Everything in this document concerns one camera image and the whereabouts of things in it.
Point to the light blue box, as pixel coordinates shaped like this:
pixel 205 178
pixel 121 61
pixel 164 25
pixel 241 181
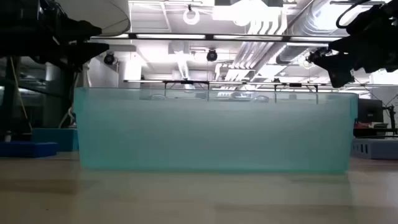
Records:
pixel 376 149

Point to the silver table lamp white shade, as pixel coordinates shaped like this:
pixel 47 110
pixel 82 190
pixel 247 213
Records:
pixel 102 15

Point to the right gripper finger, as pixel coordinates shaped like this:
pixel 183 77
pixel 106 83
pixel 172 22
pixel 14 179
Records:
pixel 342 70
pixel 351 45

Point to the silver ventilation duct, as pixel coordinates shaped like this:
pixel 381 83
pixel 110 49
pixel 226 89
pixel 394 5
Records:
pixel 311 21

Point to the black ceiling spotlight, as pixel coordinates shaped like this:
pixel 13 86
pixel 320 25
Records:
pixel 312 56
pixel 109 59
pixel 212 56

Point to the dark blue box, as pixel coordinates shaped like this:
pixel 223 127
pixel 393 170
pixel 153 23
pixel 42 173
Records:
pixel 28 150

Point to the teal translucent plastic bin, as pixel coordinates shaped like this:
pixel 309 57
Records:
pixel 217 133

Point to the black ceiling light rail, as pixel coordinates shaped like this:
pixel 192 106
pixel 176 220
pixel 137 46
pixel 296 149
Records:
pixel 280 39

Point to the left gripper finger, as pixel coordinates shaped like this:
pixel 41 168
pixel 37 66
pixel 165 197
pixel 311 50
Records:
pixel 81 29
pixel 84 51

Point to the black computer monitor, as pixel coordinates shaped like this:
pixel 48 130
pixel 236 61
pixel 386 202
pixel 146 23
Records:
pixel 370 110

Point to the solid teal blue box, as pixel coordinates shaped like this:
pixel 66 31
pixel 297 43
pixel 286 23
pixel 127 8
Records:
pixel 53 137

